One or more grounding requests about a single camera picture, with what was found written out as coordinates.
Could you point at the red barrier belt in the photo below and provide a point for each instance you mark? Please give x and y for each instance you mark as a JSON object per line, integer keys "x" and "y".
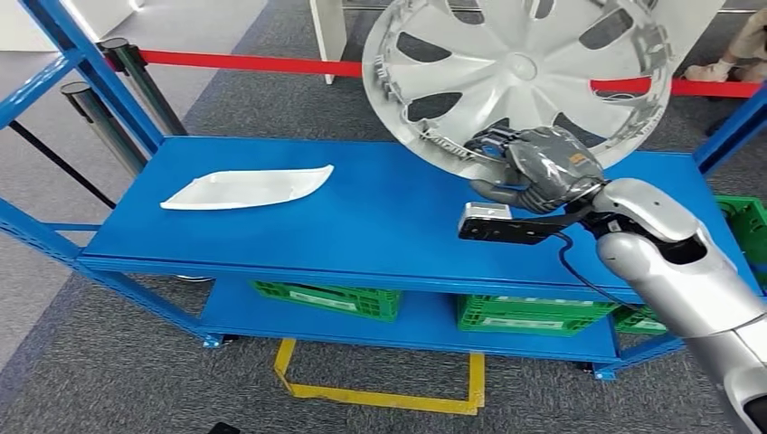
{"x": 251, "y": 63}

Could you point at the yellow floor tape square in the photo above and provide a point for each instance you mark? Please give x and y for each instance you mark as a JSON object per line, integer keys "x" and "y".
{"x": 383, "y": 400}

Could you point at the person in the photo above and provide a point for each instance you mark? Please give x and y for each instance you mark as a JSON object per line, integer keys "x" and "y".
{"x": 749, "y": 42}

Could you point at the black robot left foot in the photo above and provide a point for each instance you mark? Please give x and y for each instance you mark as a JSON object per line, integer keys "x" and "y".
{"x": 223, "y": 429}

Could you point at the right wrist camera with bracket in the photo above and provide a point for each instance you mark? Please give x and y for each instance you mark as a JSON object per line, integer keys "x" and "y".
{"x": 497, "y": 230}

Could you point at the white plastic trim part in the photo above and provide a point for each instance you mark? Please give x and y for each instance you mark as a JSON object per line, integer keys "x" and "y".
{"x": 246, "y": 188}

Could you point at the silver wheel hubcap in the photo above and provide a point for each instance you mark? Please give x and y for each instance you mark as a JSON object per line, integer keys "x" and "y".
{"x": 521, "y": 66}

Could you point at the blue metal shelf rack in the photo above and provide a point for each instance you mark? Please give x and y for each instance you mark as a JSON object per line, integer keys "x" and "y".
{"x": 383, "y": 209}

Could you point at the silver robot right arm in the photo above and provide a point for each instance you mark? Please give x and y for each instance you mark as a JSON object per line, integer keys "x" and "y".
{"x": 677, "y": 269}

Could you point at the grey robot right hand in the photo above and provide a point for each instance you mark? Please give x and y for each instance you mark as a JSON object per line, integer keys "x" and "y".
{"x": 551, "y": 170}

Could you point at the thin black rod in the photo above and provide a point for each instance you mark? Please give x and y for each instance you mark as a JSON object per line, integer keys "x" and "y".
{"x": 60, "y": 163}

